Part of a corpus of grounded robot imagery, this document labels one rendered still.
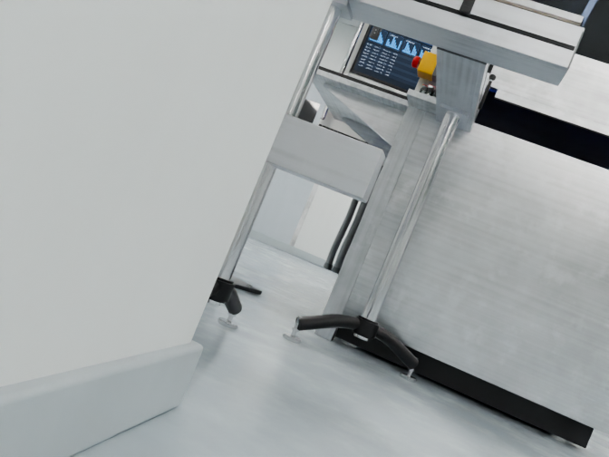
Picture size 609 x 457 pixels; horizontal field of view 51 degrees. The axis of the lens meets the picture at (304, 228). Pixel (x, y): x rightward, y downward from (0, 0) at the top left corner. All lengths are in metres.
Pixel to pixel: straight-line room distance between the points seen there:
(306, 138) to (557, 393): 1.24
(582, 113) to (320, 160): 1.13
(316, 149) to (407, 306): 0.90
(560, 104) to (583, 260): 0.52
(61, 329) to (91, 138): 0.18
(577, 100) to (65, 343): 1.97
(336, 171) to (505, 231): 0.92
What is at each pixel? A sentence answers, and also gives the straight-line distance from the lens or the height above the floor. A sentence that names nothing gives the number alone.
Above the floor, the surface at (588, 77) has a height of 1.15.
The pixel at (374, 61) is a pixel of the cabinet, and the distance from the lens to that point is 3.43.
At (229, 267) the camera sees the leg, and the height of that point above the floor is 0.17.
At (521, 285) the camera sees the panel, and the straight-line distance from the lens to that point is 2.23.
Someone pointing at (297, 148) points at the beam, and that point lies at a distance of 1.48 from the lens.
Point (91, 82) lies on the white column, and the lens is 0.52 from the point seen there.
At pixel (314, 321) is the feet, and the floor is 0.08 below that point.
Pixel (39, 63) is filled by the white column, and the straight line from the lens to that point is 0.47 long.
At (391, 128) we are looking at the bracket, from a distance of 2.39.
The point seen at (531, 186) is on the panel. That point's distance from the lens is 2.26.
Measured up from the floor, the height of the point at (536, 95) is 1.03.
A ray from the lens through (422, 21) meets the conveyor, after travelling 1.51.
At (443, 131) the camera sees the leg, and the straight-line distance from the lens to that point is 2.05.
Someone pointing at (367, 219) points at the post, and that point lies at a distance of 2.24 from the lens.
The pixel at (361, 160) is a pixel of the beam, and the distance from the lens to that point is 1.45.
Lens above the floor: 0.31
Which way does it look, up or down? level
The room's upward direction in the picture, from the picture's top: 23 degrees clockwise
